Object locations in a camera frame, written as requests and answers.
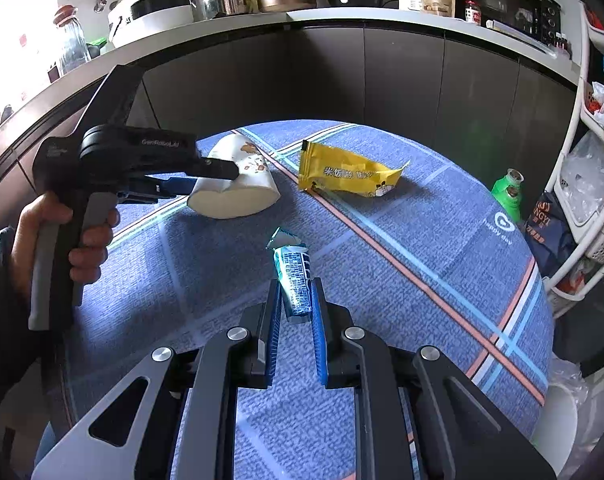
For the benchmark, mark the red lid jar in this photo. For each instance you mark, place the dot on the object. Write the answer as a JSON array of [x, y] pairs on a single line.
[[472, 12]]

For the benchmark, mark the blue plaid tablecloth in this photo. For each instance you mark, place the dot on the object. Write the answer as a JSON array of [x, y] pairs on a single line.
[[381, 285]]

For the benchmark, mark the yellow snack wrapper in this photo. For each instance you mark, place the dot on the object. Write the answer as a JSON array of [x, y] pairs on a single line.
[[347, 172]]

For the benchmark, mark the green plastic bottle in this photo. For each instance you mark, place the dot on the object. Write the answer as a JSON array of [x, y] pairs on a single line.
[[507, 197]]

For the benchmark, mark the person's left hand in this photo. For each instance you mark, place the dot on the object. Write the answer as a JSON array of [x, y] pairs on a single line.
[[89, 260]]

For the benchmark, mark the white food container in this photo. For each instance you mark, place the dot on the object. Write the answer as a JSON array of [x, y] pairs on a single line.
[[407, 1]]

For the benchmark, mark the translucent white plastic bag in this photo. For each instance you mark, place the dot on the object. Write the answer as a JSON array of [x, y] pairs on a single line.
[[589, 180]]

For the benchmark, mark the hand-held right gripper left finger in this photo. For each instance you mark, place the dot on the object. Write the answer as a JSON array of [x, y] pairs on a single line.
[[273, 355]]

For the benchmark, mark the dark blue printed bag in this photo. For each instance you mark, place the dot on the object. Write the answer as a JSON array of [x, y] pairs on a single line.
[[549, 235]]

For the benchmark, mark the glass jar brown lid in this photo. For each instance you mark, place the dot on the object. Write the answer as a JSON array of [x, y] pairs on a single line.
[[73, 45]]

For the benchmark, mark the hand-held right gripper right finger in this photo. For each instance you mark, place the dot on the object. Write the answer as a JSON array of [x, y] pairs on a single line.
[[320, 345]]

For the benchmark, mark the person's left forearm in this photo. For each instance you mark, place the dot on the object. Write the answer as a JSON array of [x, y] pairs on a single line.
[[7, 335]]

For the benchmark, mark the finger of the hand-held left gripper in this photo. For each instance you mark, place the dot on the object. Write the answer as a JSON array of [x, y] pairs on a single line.
[[212, 168], [174, 186]]

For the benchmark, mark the black toaster oven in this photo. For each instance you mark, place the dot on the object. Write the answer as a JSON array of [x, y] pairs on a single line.
[[506, 2]]

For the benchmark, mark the dark kitchen counter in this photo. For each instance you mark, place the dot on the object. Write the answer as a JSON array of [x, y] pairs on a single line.
[[357, 70]]

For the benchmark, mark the white rice cooker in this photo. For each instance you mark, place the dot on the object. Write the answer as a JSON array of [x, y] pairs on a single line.
[[149, 12]]

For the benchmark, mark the white round bin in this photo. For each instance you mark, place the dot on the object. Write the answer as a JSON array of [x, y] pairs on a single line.
[[556, 435]]

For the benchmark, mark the clear plastic bag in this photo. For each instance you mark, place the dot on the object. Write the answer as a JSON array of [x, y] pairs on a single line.
[[574, 380]]

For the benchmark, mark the crushed white paper cup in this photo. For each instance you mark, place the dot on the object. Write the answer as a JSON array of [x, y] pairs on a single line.
[[242, 195]]

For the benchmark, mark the small blue white wrapper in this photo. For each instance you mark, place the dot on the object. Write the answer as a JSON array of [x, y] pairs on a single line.
[[294, 275]]

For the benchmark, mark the white plastic storage rack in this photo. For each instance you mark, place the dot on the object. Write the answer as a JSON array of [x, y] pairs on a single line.
[[581, 125]]

